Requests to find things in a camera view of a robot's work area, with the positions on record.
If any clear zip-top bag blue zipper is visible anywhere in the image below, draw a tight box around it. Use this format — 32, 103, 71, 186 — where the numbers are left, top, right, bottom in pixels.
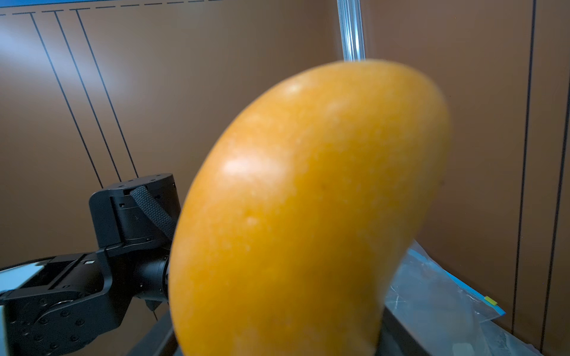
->
376, 243, 539, 355

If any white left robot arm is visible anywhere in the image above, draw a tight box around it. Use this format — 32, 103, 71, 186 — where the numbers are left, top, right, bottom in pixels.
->
1, 174, 181, 355

